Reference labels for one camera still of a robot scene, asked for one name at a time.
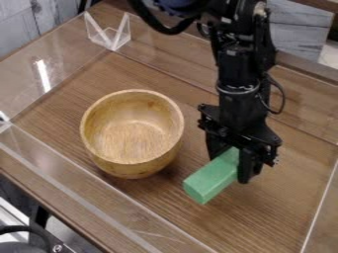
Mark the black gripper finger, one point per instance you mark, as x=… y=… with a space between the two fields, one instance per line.
x=216 y=144
x=250 y=164

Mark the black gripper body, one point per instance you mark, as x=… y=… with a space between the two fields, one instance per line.
x=240 y=116

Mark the green rectangular block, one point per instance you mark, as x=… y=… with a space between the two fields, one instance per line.
x=214 y=177

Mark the brown wooden bowl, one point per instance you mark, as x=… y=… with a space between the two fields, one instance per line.
x=131 y=131

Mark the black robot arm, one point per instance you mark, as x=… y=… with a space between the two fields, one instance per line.
x=236 y=27

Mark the black metal table leg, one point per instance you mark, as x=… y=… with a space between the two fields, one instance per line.
x=37 y=222

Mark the clear acrylic tray wall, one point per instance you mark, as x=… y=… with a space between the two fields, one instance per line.
x=113 y=221

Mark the clear acrylic corner bracket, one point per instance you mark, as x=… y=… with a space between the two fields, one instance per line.
x=109 y=38

